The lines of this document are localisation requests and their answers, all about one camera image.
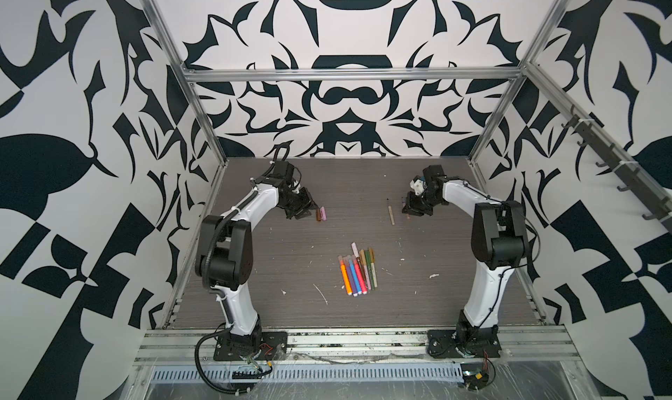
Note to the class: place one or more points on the dark red marker pen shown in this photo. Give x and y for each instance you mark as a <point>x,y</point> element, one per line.
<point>362,275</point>

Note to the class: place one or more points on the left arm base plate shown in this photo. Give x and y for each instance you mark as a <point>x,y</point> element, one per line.
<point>266,346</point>

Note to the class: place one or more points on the blue marker pen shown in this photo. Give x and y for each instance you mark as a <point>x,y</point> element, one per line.
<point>357,290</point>

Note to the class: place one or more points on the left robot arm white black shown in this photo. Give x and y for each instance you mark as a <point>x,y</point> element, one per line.
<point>225,254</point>

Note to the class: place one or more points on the olive tan marker pen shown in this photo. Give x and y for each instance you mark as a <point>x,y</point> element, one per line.
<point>366,266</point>

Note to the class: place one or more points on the grey hook rack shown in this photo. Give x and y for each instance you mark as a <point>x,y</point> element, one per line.
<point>613,158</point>

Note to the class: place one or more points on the light pink marker pen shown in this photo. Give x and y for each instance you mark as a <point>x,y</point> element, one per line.
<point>356,252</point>

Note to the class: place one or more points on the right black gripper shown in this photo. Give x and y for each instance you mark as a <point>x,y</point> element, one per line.
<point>411,206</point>

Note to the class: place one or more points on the aluminium frame crossbar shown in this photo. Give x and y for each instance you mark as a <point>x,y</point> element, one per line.
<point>279,75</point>

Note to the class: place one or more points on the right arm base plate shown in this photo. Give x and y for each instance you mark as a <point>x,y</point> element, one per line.
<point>480,343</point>

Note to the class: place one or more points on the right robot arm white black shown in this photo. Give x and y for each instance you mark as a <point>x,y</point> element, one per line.
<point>499,242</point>

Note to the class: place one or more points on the white slotted cable duct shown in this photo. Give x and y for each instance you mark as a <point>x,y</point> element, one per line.
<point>285,373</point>

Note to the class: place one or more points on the orange marker pen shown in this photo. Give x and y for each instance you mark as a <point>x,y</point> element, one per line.
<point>344,274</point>

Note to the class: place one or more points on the lilac pink marker pen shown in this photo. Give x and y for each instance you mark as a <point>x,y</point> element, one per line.
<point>390,212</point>

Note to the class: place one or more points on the aluminium front rail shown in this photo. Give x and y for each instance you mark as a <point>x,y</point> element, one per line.
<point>362,345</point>

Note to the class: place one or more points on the circuit board with green light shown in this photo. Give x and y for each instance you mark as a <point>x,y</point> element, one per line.
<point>479,378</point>

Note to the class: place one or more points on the green marker pen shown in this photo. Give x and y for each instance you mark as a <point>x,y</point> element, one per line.
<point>372,267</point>

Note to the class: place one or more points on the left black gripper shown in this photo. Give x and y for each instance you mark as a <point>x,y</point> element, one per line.
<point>304,210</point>

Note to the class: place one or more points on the pink red marker pen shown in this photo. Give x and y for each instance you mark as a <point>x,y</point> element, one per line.
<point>361,281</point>

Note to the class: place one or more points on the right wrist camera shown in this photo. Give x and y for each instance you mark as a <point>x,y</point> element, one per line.
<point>418,185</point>

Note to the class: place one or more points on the purple marker pen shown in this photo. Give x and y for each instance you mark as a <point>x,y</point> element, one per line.
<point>351,280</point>

